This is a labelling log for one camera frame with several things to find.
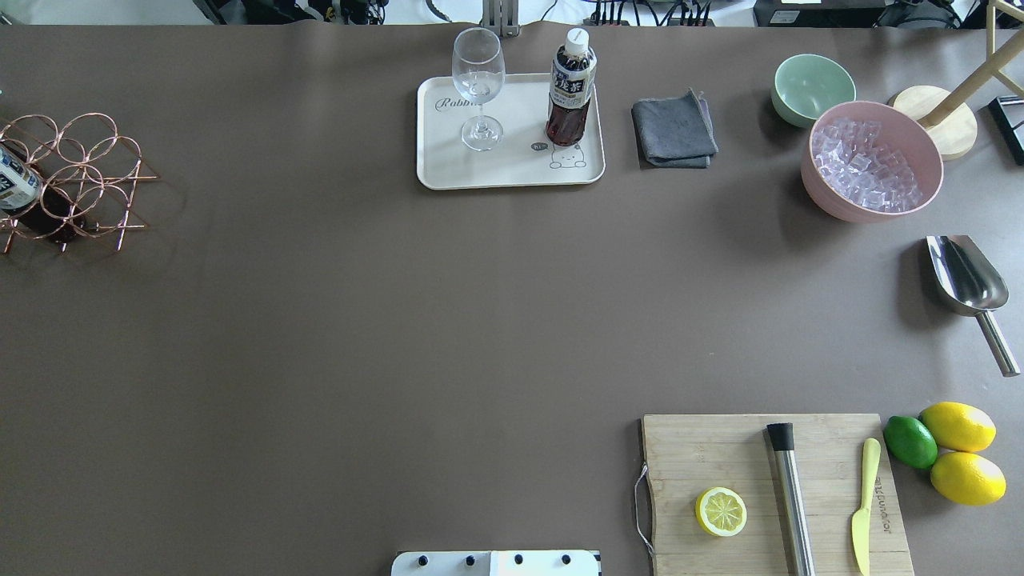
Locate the grey folded cloth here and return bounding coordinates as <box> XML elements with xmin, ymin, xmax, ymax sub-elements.
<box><xmin>630</xmin><ymin>89</ymin><xmax>719</xmax><ymax>169</ymax></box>

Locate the cream rabbit tray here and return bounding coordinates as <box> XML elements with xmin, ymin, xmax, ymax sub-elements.
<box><xmin>416</xmin><ymin>73</ymin><xmax>605</xmax><ymax>190</ymax></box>

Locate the tea bottle white cap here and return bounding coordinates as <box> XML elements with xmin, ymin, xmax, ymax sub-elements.
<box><xmin>1</xmin><ymin>146</ymin><xmax>85</xmax><ymax>243</ymax></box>
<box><xmin>546</xmin><ymin>28</ymin><xmax>598</xmax><ymax>147</ymax></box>

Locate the green lime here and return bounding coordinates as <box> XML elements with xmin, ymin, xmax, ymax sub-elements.
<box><xmin>882</xmin><ymin>415</ymin><xmax>938</xmax><ymax>470</ymax></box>

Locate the copper wire bottle rack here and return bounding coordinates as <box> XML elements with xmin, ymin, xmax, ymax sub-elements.
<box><xmin>1</xmin><ymin>113</ymin><xmax>161</xmax><ymax>254</ymax></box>

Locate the bamboo cutting board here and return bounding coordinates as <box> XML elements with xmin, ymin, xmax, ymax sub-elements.
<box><xmin>642</xmin><ymin>414</ymin><xmax>882</xmax><ymax>575</ymax></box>

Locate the yellow plastic knife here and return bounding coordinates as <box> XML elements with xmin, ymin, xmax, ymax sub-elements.
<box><xmin>850</xmin><ymin>438</ymin><xmax>881</xmax><ymax>575</ymax></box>

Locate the steel muddler black tip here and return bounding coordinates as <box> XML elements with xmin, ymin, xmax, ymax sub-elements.
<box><xmin>766</xmin><ymin>422</ymin><xmax>817</xmax><ymax>575</ymax></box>

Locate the upper whole lemon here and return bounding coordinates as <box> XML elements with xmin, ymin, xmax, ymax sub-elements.
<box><xmin>918</xmin><ymin>401</ymin><xmax>996</xmax><ymax>453</ymax></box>

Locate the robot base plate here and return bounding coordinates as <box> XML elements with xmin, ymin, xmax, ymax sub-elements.
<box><xmin>390</xmin><ymin>548</ymin><xmax>602</xmax><ymax>575</ymax></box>

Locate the clear ice cubes pile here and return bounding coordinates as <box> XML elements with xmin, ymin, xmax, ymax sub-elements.
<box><xmin>810</xmin><ymin>117</ymin><xmax>925</xmax><ymax>213</ymax></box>

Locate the clear wine glass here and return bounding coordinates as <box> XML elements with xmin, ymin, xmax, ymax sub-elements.
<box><xmin>451</xmin><ymin>28</ymin><xmax>506</xmax><ymax>152</ymax></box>

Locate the whole lemon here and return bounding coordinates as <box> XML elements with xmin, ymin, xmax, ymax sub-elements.
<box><xmin>918</xmin><ymin>401</ymin><xmax>996</xmax><ymax>453</ymax></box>
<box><xmin>931</xmin><ymin>451</ymin><xmax>1006</xmax><ymax>506</ymax></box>

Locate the pink bowl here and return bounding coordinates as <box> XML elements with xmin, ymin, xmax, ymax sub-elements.
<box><xmin>801</xmin><ymin>101</ymin><xmax>944</xmax><ymax>222</ymax></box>

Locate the steel ice scoop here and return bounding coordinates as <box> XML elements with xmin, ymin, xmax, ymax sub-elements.
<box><xmin>925</xmin><ymin>234</ymin><xmax>1022</xmax><ymax>377</ymax></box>

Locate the lower whole lemon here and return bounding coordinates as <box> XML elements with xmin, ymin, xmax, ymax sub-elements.
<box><xmin>931</xmin><ymin>451</ymin><xmax>1006</xmax><ymax>506</ymax></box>

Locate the half lemon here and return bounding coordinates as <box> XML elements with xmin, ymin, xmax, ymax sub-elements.
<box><xmin>694</xmin><ymin>487</ymin><xmax>746</xmax><ymax>538</ymax></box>

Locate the round wooden stand base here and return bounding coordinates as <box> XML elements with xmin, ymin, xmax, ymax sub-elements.
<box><xmin>889</xmin><ymin>85</ymin><xmax>978</xmax><ymax>161</ymax></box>

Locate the green bowl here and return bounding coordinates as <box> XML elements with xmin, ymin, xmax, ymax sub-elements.
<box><xmin>771</xmin><ymin>54</ymin><xmax>857</xmax><ymax>128</ymax></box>

